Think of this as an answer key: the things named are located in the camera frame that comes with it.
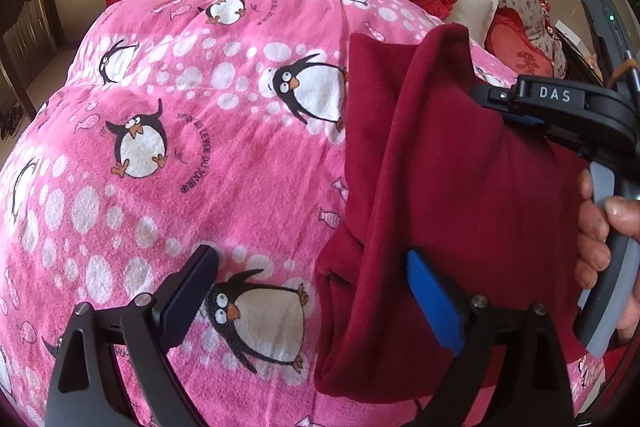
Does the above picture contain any pair of dark shoes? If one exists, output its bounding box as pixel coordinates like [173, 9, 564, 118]
[0, 103, 25, 142]

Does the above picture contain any dark red sweater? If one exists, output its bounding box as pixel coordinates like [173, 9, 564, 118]
[314, 23, 621, 427]

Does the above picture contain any white pillow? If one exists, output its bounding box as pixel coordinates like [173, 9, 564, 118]
[442, 0, 501, 45]

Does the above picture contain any pink penguin print blanket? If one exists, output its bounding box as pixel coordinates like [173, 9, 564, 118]
[0, 0, 613, 427]

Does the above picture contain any person's right hand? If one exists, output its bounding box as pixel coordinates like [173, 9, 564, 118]
[575, 169, 640, 348]

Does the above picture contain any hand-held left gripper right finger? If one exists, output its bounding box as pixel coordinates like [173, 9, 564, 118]
[406, 249, 576, 427]

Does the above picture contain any small red heart cushion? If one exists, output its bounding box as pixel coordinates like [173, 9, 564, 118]
[484, 7, 555, 80]

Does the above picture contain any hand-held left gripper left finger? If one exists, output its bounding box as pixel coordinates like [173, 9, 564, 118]
[45, 244, 220, 427]

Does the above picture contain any dark object with white paper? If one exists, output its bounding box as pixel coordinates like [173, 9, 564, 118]
[550, 19, 601, 82]

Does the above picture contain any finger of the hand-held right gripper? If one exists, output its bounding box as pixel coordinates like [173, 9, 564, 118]
[470, 84, 546, 128]

